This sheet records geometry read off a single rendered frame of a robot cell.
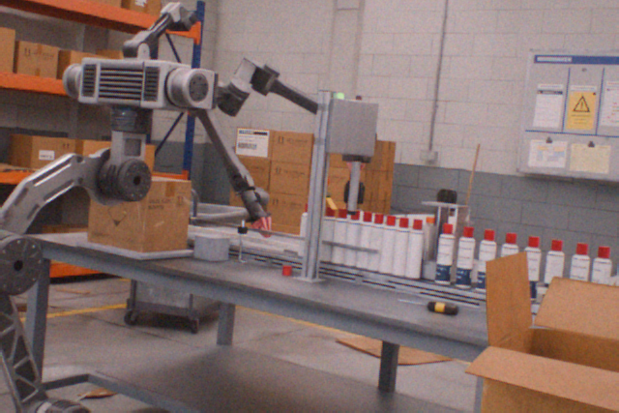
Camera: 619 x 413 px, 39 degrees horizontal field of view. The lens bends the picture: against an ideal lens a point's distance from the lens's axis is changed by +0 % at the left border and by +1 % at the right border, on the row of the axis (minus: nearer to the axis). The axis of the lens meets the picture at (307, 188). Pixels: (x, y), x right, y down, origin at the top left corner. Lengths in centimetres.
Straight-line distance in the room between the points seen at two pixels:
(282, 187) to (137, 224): 369
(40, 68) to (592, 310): 575
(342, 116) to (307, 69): 567
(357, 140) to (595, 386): 189
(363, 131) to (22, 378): 139
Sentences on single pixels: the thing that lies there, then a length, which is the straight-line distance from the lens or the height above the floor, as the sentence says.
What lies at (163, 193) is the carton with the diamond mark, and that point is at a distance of 328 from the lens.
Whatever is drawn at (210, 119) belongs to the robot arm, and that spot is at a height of 137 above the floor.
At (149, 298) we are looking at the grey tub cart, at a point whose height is 20.
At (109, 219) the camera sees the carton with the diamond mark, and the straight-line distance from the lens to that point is 336.
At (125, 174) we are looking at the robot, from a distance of 287.
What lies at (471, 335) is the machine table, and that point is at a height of 83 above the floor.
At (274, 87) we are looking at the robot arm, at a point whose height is 151.
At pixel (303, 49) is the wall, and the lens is 871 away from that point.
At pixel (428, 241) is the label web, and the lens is 302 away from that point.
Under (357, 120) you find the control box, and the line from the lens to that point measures 301.
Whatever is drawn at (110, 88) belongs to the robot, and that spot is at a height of 143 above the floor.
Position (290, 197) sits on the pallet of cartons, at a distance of 682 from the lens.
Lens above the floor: 131
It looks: 3 degrees down
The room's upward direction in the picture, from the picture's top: 5 degrees clockwise
